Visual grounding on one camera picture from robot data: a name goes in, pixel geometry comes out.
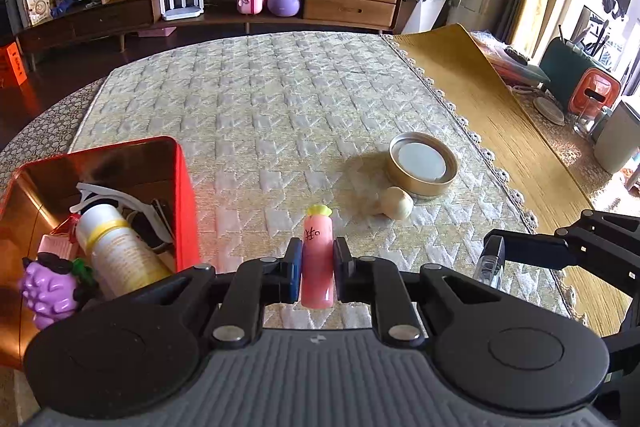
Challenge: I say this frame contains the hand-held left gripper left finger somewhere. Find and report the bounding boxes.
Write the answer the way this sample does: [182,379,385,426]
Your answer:
[145,237,304,344]

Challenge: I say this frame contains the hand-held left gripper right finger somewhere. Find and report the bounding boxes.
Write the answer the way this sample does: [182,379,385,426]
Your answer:
[332,237,506,344]

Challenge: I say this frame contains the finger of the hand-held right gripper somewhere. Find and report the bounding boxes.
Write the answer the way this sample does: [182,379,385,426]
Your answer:
[480,210,640,295]

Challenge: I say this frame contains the pink toy tube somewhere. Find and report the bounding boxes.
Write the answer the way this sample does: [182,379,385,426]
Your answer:
[300,204,335,309]

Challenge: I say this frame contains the red tin box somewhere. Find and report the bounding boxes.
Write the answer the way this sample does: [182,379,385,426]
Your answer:
[0,136,201,370]

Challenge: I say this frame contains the white yellow bottle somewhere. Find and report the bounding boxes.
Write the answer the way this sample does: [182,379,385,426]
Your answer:
[75,203,173,300]

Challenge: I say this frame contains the white hanger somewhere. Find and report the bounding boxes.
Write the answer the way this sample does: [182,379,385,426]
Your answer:
[69,182,176,248]

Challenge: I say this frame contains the pink block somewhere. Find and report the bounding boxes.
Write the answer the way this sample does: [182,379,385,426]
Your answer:
[37,234,81,263]

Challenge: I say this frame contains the purple grape toy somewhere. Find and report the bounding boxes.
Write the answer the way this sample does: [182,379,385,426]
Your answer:
[20,254,101,330]

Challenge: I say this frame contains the beige wooden mushroom toy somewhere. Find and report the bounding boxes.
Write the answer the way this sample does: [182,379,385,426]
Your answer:
[372,186,415,221]

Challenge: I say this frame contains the grey white container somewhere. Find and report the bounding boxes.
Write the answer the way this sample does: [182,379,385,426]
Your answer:
[594,99,640,175]

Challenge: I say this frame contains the golden yellow table mat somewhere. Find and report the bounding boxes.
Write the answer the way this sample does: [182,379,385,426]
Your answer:
[382,24,633,338]

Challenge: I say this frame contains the clear drinking glass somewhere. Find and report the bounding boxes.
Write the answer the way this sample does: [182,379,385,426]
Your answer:
[572,102,608,140]

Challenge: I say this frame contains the gold jar lid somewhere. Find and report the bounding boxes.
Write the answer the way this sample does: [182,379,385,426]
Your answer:
[384,132,459,198]

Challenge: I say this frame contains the round white coaster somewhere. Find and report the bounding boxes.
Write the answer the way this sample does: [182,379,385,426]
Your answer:
[532,97,566,125]

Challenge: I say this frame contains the cream quilted table cover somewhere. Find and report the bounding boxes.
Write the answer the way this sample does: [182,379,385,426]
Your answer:
[67,32,588,343]

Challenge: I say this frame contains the teal toaster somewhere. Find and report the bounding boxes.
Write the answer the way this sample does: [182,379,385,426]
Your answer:
[540,37,623,112]

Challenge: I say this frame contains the plastic wrapped stack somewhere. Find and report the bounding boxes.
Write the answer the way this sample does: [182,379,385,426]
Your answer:
[472,31,551,88]

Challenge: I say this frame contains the white router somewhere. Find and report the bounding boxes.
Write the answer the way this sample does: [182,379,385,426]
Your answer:
[159,0,206,22]

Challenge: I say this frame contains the patterned lace tablecloth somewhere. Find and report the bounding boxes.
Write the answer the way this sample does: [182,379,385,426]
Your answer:
[0,74,640,233]

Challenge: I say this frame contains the wooden tv cabinet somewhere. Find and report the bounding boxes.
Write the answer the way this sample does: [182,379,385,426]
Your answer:
[15,0,406,72]

